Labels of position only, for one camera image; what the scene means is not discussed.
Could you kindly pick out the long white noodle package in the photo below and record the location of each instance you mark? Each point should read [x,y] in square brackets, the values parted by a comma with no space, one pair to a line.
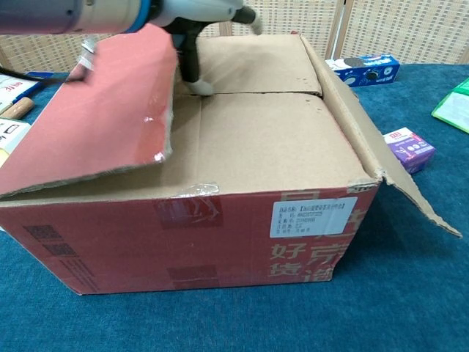
[14,89]

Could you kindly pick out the red cardboard box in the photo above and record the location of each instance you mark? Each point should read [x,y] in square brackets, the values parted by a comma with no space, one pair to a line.
[238,146]

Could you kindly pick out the blue Oreo cookie pack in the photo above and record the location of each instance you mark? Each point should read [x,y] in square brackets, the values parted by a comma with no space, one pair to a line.
[370,69]

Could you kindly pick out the wooden rolling pin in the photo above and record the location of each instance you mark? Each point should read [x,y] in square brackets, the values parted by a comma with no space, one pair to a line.
[20,107]

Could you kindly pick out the white yellow hang-tab carton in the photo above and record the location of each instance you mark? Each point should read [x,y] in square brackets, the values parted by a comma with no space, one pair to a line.
[12,133]

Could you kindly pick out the blue tablecloth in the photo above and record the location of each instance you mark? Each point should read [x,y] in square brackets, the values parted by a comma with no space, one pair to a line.
[403,293]

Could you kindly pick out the woven bamboo folding screen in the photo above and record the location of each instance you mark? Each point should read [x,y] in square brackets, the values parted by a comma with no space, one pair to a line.
[403,29]

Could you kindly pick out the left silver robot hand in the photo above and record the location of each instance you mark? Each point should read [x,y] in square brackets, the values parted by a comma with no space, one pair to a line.
[190,62]

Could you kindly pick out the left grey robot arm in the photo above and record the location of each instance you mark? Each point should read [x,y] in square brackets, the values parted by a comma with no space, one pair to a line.
[66,14]

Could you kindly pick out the small purple box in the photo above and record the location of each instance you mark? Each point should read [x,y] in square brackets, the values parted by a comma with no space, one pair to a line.
[412,148]

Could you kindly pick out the green foil pouch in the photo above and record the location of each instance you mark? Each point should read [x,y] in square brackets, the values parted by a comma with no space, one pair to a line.
[456,110]

